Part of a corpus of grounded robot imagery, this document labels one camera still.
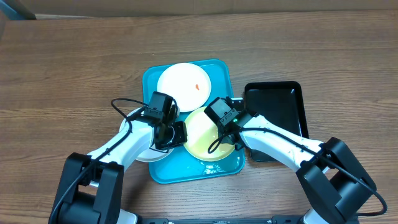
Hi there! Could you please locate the white plate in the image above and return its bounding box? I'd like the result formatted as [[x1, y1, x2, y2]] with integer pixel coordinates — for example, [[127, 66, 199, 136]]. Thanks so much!
[[157, 63, 211, 112], [119, 107, 175, 163]]

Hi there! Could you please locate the black rectangular tray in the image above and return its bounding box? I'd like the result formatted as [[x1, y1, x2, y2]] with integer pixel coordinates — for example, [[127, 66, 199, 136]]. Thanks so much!
[[244, 81, 310, 162]]

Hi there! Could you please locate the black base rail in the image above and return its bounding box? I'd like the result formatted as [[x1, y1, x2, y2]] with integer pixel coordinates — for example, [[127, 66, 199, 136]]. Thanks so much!
[[137, 215, 302, 224]]

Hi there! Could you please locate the white plate on tray top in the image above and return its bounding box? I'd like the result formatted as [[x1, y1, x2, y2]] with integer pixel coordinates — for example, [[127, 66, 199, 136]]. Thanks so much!
[[157, 63, 211, 112]]

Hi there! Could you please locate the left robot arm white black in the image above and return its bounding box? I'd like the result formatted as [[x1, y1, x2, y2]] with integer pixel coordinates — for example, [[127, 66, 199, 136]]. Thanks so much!
[[49, 105, 187, 224]]

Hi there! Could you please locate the teal plastic tray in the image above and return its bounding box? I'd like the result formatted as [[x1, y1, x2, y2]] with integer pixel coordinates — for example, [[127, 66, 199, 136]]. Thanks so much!
[[148, 58, 246, 184]]

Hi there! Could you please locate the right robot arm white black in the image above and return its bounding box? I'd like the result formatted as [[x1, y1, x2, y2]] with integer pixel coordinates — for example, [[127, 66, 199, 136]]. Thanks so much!
[[208, 108, 380, 223]]

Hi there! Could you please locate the yellow-green plate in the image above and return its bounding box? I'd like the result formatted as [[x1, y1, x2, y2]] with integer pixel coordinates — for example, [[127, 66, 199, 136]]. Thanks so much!
[[184, 106, 234, 162]]

